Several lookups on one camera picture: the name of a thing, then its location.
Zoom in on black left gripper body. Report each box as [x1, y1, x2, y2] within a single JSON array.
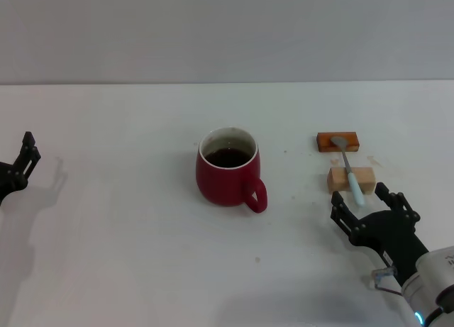
[[0, 161, 17, 207]]

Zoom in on grey wrist cable with connector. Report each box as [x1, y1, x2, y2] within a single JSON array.
[[370, 265, 404, 296]]

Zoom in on light wooden spoon rest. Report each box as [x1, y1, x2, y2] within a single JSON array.
[[326, 166, 377, 195]]

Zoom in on orange wooden block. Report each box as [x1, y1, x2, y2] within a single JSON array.
[[315, 131, 361, 153]]

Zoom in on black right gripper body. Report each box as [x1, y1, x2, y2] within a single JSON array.
[[348, 209, 431, 286]]

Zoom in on spoon with light blue handle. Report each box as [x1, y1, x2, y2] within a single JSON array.
[[330, 135, 366, 207]]

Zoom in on red ceramic coffee cup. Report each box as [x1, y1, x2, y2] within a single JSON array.
[[195, 127, 269, 214]]

